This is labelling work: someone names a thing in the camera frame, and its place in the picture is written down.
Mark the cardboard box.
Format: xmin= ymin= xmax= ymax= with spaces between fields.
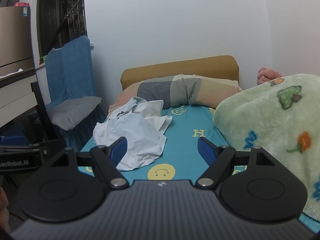
xmin=0 ymin=6 xmax=34 ymax=68

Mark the white desk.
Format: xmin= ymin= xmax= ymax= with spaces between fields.
xmin=0 ymin=64 xmax=48 ymax=128

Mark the mustard headboard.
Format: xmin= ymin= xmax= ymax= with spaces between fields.
xmin=120 ymin=55 xmax=240 ymax=92

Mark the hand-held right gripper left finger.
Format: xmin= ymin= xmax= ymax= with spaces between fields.
xmin=49 ymin=137 xmax=130 ymax=189

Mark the dark blue box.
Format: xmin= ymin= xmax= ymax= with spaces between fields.
xmin=0 ymin=127 xmax=27 ymax=146

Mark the black chair frame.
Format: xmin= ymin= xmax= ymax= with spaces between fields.
xmin=30 ymin=81 xmax=66 ymax=150

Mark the window with dark grille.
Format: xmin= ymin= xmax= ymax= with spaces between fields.
xmin=36 ymin=0 xmax=88 ymax=63

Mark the white shirt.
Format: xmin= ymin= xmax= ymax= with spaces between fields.
xmin=93 ymin=96 xmax=173 ymax=172

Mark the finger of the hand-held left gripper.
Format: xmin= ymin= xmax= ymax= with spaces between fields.
xmin=0 ymin=144 xmax=49 ymax=157

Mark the teal printed bed sheet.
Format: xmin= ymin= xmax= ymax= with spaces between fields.
xmin=77 ymin=105 xmax=320 ymax=235

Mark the blue quilted chair cover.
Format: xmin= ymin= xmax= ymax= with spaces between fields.
xmin=45 ymin=35 xmax=107 ymax=147

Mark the patchwork pillow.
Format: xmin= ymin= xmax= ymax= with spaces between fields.
xmin=109 ymin=74 xmax=243 ymax=113

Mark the green fleece blanket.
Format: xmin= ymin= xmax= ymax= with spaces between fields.
xmin=212 ymin=73 xmax=320 ymax=222

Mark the pink fuzzy blanket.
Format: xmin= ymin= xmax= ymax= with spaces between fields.
xmin=257 ymin=67 xmax=284 ymax=85

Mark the grey cushion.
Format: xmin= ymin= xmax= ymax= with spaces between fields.
xmin=46 ymin=96 xmax=103 ymax=131

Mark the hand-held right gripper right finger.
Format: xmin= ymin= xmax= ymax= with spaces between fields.
xmin=195 ymin=137 xmax=276 ymax=188

